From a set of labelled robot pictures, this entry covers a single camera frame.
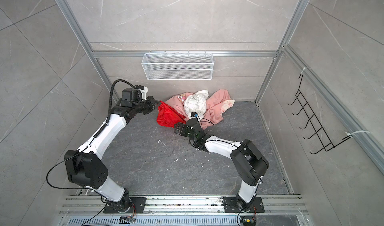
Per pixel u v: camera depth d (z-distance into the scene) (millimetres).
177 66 975
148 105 725
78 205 747
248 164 469
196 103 1033
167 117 913
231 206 727
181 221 699
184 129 780
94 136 475
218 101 1139
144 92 757
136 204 735
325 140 611
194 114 801
